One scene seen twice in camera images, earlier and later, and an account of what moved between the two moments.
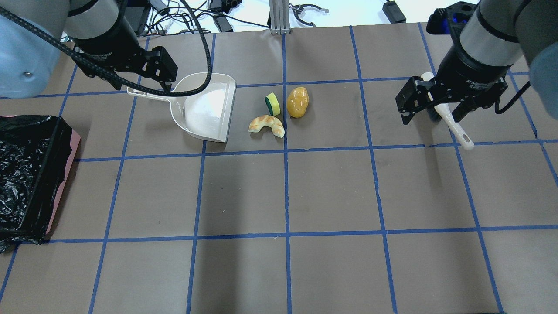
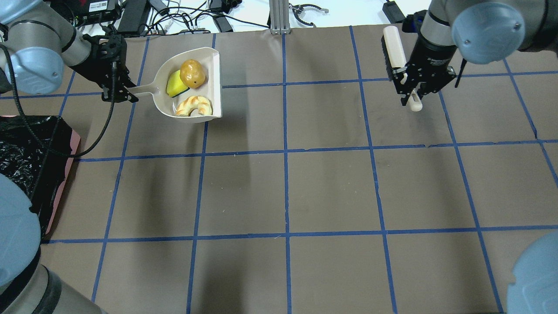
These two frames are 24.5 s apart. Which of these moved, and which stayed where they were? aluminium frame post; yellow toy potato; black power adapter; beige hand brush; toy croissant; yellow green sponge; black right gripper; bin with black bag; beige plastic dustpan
Moved: black right gripper; yellow green sponge; beige plastic dustpan; beige hand brush; toy croissant; yellow toy potato
Stayed: black power adapter; aluminium frame post; bin with black bag
